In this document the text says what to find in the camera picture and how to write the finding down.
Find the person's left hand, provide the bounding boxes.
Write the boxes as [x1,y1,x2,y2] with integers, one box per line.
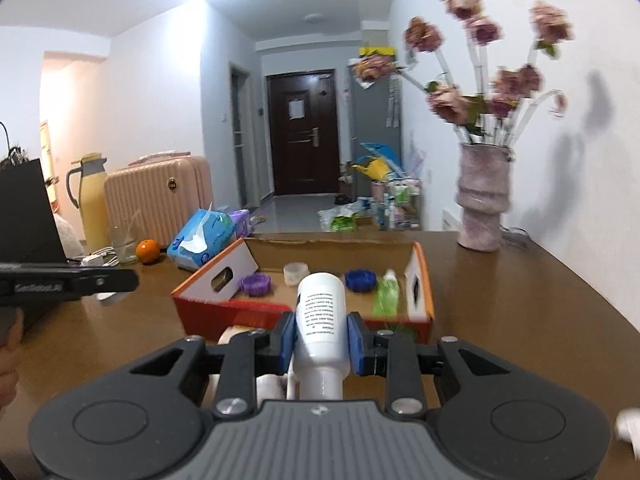
[0,309,22,412]

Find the plastic bags on floor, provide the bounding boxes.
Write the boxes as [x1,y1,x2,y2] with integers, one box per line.
[318,199,374,234]

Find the black paper bag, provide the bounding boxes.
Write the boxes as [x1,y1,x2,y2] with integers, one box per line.
[0,120,69,266]

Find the yellow thermos jug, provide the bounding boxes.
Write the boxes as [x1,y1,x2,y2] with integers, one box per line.
[66,153,111,254]

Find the storage cart with bottles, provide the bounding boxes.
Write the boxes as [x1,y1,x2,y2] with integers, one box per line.
[369,174,424,232]

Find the blue ridged cap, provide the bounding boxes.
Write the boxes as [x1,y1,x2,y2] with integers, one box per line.
[344,269,378,294]

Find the white charger with cable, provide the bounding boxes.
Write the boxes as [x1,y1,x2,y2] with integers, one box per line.
[79,246,121,267]

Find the pink ceramic vase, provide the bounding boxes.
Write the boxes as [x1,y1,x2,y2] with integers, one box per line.
[454,142,514,252]

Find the orange fruit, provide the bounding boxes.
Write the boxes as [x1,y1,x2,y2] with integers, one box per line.
[135,238,162,265]

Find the dried pink roses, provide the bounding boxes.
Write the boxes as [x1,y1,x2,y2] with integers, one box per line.
[349,0,574,146]

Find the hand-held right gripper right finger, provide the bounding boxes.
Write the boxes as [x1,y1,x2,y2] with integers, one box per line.
[346,311,526,418]

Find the pink ribbed suitcase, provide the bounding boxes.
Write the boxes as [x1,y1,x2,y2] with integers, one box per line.
[103,150,215,251]

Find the black eyeglasses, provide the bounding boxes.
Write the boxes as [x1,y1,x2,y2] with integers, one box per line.
[499,226,532,249]

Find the purple ridged cap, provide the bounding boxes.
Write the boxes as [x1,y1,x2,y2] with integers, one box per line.
[239,273,274,296]

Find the red cardboard box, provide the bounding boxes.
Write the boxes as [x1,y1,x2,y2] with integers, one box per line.
[171,237,436,345]

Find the crumpled white tissue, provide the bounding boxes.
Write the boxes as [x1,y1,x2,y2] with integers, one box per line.
[617,407,640,444]

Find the purple pack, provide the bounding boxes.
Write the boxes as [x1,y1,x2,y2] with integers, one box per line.
[227,208,251,239]

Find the dark brown door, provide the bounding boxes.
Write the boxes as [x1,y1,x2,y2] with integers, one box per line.
[265,68,341,196]

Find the clear glass cup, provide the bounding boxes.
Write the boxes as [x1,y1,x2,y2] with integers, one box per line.
[108,209,141,266]

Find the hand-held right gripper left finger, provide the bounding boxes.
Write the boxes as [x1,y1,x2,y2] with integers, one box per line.
[129,311,297,420]

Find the blue tissue pack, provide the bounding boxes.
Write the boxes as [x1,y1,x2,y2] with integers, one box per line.
[166,204,237,269]

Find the white and red lint brush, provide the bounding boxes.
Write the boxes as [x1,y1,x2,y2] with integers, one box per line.
[207,326,302,402]

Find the green transparent bottle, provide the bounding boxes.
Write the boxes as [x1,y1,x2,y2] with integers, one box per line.
[372,269,404,319]

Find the yellow watering can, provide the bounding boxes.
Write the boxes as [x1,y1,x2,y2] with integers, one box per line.
[352,142,402,182]

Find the white plastic bottle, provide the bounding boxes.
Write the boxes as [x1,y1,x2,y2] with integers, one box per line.
[292,272,352,402]

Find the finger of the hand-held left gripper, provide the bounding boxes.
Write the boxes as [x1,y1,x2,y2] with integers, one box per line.
[80,267,141,297]

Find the grey refrigerator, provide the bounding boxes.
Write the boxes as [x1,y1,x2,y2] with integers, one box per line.
[347,54,404,202]

